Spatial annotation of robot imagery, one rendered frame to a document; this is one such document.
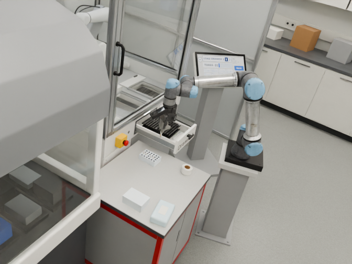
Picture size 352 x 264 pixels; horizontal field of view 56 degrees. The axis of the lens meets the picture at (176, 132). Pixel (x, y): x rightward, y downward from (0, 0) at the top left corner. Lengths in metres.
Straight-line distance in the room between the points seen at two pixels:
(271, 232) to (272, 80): 2.59
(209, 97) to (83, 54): 2.00
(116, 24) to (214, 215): 1.66
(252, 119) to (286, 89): 2.95
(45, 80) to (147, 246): 1.13
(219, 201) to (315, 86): 2.76
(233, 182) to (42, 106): 1.65
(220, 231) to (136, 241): 1.04
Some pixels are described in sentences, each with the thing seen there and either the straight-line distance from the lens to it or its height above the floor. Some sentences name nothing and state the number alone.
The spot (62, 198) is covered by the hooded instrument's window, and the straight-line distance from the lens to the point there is 1.49.
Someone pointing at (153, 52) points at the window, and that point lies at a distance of 2.18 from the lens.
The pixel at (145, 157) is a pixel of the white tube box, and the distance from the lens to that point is 2.16.
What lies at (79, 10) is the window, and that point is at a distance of 1.88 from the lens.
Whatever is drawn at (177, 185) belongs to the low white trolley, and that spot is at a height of 0.76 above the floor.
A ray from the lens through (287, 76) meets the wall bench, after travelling 4.96.
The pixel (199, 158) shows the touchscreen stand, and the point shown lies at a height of 0.05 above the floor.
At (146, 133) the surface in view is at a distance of 2.28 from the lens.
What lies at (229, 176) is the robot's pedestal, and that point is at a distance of 2.44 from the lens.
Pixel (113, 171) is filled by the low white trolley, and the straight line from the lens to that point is 2.09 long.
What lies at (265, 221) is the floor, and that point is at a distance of 3.20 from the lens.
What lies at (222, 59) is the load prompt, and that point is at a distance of 3.06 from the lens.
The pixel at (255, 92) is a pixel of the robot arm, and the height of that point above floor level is 1.36.
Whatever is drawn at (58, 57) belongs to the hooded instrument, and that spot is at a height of 1.66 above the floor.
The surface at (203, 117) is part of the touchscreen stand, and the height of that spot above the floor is 0.57.
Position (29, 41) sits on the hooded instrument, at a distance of 1.20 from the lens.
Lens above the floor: 2.11
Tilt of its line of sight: 32 degrees down
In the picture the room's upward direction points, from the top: 12 degrees clockwise
